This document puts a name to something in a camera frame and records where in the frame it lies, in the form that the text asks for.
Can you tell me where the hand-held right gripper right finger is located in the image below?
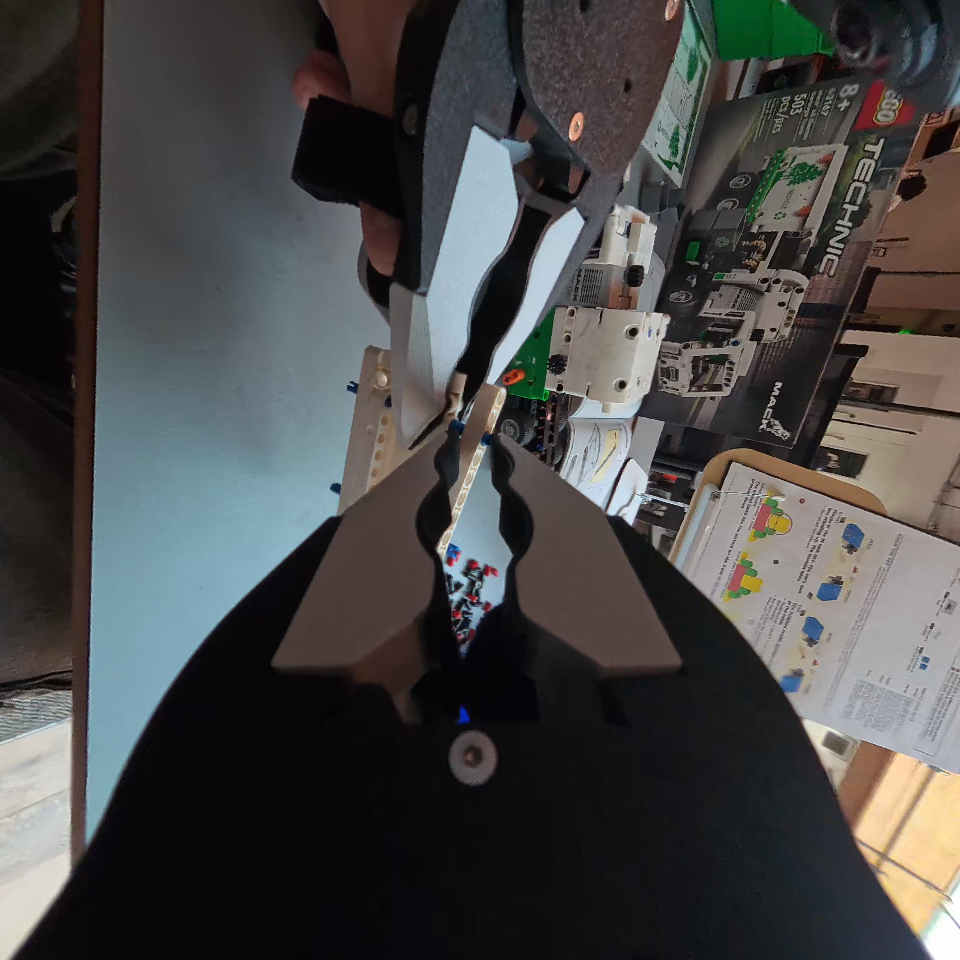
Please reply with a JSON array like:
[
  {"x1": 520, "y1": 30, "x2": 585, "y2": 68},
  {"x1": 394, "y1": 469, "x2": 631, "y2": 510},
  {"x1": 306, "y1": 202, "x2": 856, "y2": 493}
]
[{"x1": 489, "y1": 437, "x2": 683, "y2": 678}]

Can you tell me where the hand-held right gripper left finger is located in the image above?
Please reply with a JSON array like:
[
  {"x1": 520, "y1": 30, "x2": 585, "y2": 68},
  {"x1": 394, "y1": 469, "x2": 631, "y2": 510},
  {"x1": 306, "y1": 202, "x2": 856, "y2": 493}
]
[{"x1": 270, "y1": 433, "x2": 462, "y2": 723}]

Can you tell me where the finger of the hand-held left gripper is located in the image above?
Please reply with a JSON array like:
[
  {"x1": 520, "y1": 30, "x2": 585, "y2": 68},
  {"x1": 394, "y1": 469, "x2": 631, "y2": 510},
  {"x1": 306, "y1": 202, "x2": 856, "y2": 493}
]
[
  {"x1": 456, "y1": 204, "x2": 588, "y2": 396},
  {"x1": 388, "y1": 126, "x2": 520, "y2": 445}
]

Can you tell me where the tan Lego Technic beam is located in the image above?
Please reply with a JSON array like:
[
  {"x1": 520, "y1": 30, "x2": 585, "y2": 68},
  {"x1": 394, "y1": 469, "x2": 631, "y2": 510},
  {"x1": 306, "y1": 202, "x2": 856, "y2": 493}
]
[{"x1": 336, "y1": 345, "x2": 411, "y2": 520}]

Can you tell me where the white green lego truck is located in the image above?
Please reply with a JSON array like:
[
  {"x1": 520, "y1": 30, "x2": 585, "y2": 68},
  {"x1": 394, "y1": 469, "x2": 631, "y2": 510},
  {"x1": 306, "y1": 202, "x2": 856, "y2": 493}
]
[{"x1": 498, "y1": 202, "x2": 673, "y2": 468}]

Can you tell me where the pile of small lego pieces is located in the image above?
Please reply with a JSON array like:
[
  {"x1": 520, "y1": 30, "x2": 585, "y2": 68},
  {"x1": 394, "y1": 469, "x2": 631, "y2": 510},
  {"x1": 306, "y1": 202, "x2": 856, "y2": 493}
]
[{"x1": 442, "y1": 543, "x2": 501, "y2": 655}]

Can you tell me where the dark grey lego piece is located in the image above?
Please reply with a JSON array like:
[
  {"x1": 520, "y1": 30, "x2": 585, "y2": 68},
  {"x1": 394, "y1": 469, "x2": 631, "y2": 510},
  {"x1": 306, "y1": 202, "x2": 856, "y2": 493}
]
[{"x1": 639, "y1": 183, "x2": 681, "y2": 228}]

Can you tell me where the dark lego set box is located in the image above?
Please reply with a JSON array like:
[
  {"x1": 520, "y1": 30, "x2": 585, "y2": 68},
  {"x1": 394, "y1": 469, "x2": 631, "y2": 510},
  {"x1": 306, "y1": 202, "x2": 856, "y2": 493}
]
[{"x1": 641, "y1": 71, "x2": 933, "y2": 453}]

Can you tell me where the person's left hand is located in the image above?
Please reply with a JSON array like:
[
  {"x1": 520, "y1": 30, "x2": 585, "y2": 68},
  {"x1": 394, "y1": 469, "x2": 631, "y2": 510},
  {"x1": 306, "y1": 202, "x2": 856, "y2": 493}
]
[{"x1": 291, "y1": 0, "x2": 421, "y2": 280}]

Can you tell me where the green white sticker sheet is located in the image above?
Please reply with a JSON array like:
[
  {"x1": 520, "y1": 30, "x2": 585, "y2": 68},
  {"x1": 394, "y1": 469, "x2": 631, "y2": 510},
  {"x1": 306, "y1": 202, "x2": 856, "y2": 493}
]
[{"x1": 643, "y1": 7, "x2": 715, "y2": 190}]

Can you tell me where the wooden clipboard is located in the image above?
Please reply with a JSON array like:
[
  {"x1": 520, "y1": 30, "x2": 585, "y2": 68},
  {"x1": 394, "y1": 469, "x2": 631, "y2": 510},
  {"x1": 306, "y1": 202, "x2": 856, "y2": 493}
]
[{"x1": 666, "y1": 448, "x2": 960, "y2": 810}]

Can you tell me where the instruction booklet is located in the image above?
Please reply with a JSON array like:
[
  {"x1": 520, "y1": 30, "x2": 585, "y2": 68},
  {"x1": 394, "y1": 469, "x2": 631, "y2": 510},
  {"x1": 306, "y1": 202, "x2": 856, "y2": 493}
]
[{"x1": 558, "y1": 416, "x2": 651, "y2": 513}]

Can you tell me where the green plastic bin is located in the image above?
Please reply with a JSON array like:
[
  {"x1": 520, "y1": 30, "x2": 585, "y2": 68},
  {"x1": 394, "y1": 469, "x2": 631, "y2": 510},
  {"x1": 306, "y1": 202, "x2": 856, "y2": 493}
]
[{"x1": 708, "y1": 0, "x2": 838, "y2": 63}]

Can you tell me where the printed instruction sheet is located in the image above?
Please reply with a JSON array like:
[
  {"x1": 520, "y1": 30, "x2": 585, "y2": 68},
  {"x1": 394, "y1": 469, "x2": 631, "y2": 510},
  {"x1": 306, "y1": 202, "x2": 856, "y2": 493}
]
[{"x1": 686, "y1": 461, "x2": 960, "y2": 775}]

